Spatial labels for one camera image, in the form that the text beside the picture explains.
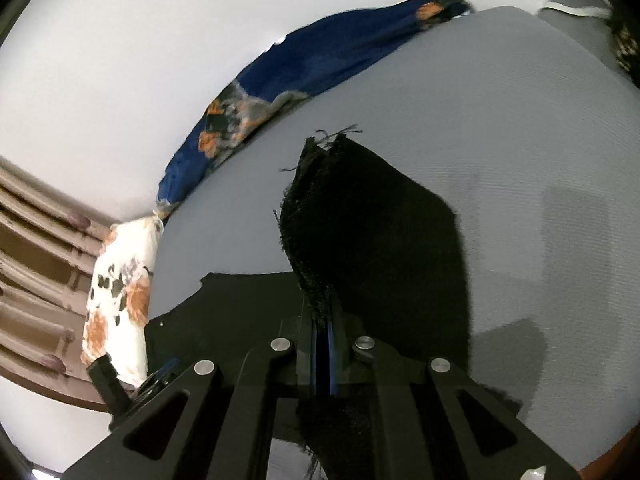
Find blue floral blanket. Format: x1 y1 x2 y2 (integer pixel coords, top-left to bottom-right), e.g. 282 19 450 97
155 0 473 221

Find black pants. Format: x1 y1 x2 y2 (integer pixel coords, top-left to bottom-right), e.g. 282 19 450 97
144 122 523 480

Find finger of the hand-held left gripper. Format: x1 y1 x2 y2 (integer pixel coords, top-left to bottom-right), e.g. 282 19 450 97
86 354 132 413
142 356 182 390

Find white floral pillow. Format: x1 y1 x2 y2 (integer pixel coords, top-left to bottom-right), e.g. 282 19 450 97
80 215 166 386

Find zebra striped cloth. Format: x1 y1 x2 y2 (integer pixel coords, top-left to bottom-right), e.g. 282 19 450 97
605 10 640 86

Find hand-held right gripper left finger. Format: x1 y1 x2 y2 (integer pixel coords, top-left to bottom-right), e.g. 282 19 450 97
62 294 322 480

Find wooden headboard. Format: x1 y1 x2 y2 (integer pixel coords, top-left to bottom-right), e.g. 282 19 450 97
0 155 123 413

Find white cable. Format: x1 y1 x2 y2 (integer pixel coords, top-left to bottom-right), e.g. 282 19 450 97
537 2 613 18

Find brown wooden bed frame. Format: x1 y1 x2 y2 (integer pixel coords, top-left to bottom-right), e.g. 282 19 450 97
575 430 640 480

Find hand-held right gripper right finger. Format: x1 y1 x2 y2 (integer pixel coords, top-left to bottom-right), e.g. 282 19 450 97
324 296 582 480

